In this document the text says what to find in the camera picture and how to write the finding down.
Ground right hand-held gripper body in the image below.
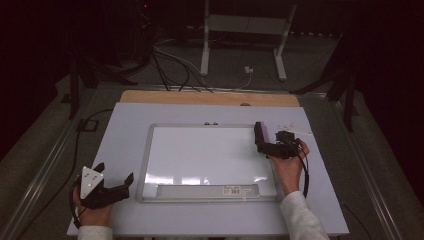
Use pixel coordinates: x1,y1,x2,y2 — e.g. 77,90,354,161
265,123,314,160

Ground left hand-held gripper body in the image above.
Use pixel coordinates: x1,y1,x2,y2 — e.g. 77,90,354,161
79,165,130,210

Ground black and purple whiteboard eraser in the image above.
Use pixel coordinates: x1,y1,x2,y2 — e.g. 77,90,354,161
253,121,271,149

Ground silver framed whiteboard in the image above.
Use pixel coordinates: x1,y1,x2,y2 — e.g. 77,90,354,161
135,123,284,204

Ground person's left hand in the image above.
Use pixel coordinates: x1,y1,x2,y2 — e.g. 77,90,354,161
72,186,114,228

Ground person's right hand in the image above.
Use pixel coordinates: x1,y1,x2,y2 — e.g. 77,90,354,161
269,139,311,197

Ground black square floor plate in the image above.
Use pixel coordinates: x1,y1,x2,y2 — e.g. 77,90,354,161
76,118,100,132

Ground large white board mat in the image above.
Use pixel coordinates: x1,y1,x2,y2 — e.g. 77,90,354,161
66,102,350,238

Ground barcode sticker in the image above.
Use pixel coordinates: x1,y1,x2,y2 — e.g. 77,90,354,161
222,186,243,196

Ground black stand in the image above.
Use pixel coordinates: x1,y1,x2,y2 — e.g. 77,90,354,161
289,63,360,133
68,53,139,120

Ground wooden table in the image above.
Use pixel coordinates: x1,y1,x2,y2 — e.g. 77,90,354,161
119,89,301,108

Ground dark power strip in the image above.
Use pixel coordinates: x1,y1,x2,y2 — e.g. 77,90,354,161
288,30,339,38

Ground dark equipment rack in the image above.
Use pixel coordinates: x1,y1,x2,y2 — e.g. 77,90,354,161
132,0,158,69

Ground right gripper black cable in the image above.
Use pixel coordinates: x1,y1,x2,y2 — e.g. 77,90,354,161
295,145,372,240

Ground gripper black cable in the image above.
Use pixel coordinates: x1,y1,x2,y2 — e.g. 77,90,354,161
295,145,372,240
14,108,114,240

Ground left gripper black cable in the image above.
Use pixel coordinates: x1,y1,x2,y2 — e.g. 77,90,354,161
14,108,114,240

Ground metal floor rail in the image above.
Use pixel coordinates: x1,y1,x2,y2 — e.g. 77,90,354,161
0,87,98,240
328,98,403,240

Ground black floor cables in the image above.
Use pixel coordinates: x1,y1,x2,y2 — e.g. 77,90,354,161
150,48,214,93

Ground white floor cable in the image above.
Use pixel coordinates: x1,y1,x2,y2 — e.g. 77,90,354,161
153,44,254,92

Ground white metal stand frame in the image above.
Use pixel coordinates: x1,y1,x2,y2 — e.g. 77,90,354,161
199,0,298,82

